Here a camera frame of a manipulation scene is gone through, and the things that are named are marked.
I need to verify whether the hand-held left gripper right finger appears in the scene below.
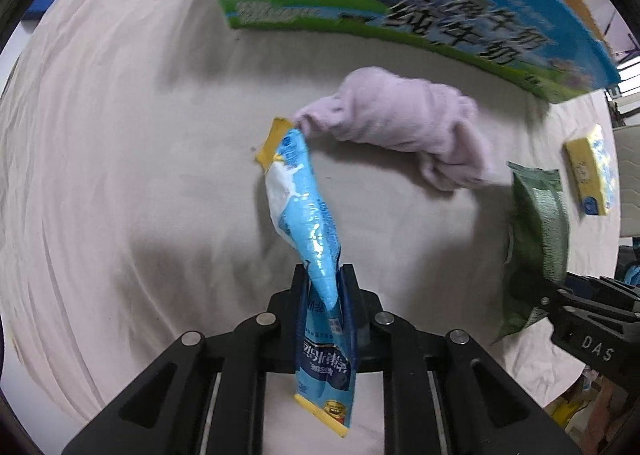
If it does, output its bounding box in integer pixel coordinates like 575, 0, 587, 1
338, 263, 582, 455

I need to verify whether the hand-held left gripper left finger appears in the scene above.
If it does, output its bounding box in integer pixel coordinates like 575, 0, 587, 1
61, 264, 310, 455

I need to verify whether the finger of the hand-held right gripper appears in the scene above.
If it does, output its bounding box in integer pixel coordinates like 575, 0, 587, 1
506, 269, 571, 318

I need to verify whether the green wet wipes packet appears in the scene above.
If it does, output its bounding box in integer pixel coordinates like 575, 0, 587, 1
491, 161, 572, 347

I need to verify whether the blue and yellow snack packet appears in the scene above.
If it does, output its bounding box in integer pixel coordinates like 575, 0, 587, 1
255, 116, 357, 438

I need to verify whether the yellow and blue tissue pack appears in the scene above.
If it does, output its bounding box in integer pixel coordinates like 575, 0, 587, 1
562, 124, 621, 217

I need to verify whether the light purple towel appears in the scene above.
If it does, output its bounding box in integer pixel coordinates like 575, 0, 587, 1
292, 66, 514, 192

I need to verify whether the white bed sheet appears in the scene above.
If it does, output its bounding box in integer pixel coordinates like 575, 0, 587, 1
0, 0, 624, 455

